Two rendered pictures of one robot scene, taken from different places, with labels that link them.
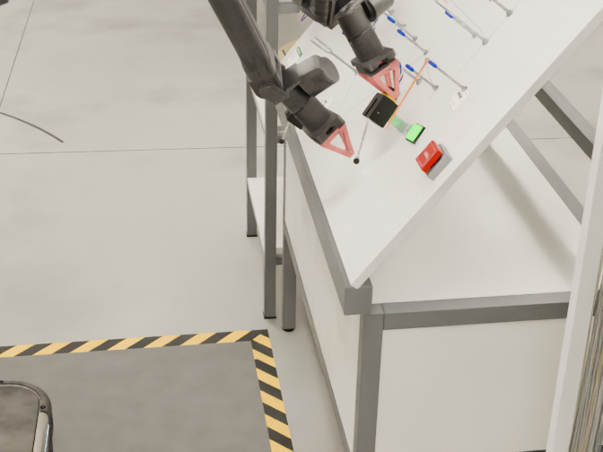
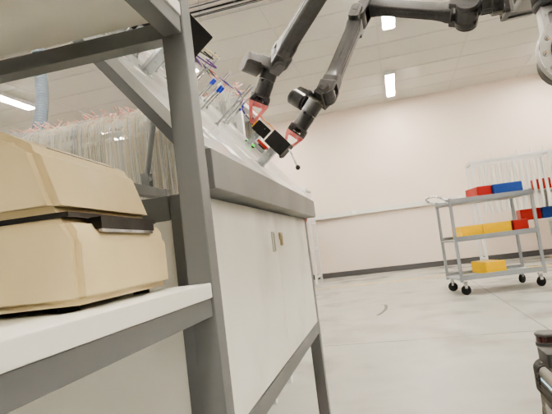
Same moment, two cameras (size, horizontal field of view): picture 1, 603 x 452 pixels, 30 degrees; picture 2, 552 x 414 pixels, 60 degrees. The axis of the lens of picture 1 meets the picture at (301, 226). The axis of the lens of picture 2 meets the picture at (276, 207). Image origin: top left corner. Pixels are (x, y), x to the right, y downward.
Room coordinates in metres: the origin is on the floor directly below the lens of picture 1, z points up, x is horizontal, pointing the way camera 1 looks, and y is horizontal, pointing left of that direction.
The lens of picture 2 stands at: (3.67, 0.44, 0.69)
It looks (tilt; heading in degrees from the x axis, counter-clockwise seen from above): 5 degrees up; 201
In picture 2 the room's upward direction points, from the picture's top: 7 degrees counter-clockwise
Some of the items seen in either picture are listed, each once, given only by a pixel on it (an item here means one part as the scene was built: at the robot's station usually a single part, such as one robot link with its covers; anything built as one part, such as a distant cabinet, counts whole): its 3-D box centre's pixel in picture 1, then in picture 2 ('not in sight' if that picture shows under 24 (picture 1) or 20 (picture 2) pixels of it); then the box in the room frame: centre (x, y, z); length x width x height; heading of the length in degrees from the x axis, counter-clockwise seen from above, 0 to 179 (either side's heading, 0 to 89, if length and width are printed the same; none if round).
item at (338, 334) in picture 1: (336, 313); (297, 275); (2.16, -0.08, 0.60); 0.55 x 0.03 x 0.39; 9
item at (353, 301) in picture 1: (311, 169); (276, 198); (2.43, -0.02, 0.83); 1.18 x 0.05 x 0.06; 9
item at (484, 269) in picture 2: not in sight; (480, 238); (-1.89, 0.61, 0.54); 0.99 x 0.50 x 1.08; 108
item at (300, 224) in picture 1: (301, 204); (253, 296); (2.71, 0.00, 0.60); 0.55 x 0.02 x 0.39; 9
